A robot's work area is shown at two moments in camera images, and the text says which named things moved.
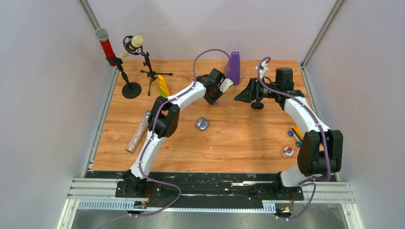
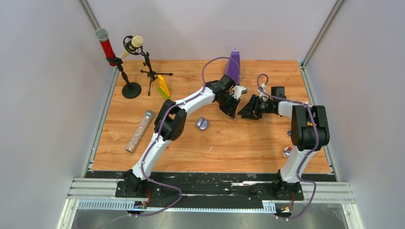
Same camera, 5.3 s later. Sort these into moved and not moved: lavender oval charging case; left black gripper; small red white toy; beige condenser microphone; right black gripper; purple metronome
Moved: left black gripper; right black gripper
Not moved: beige condenser microphone; purple metronome; small red white toy; lavender oval charging case
